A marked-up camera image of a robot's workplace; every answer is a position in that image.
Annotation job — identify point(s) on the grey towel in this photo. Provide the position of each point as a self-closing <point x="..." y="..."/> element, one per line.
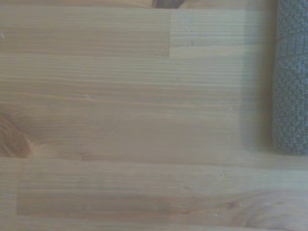
<point x="291" y="91"/>

